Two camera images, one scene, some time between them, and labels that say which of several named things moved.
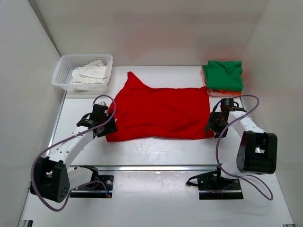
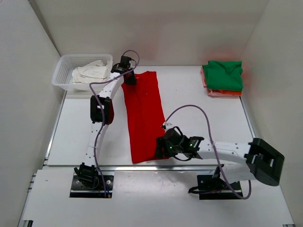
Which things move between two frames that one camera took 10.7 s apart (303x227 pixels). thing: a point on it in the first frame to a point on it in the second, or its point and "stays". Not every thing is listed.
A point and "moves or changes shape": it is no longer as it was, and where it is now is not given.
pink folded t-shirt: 210,91 stays
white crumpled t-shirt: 95,73 stays
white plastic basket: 85,72 stays
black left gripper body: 109,126 to 129,78
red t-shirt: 144,113 moves or changes shape
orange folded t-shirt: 228,91 stays
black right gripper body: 215,124 to 160,148
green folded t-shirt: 225,75 stays
